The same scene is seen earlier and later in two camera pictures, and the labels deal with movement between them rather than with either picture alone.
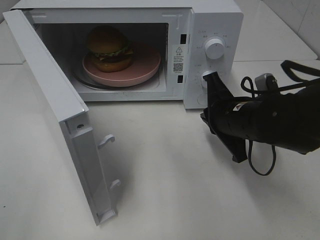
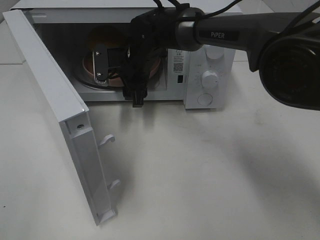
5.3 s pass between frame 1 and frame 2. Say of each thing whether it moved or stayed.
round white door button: stayed
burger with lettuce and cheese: stayed
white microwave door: stayed
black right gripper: moved
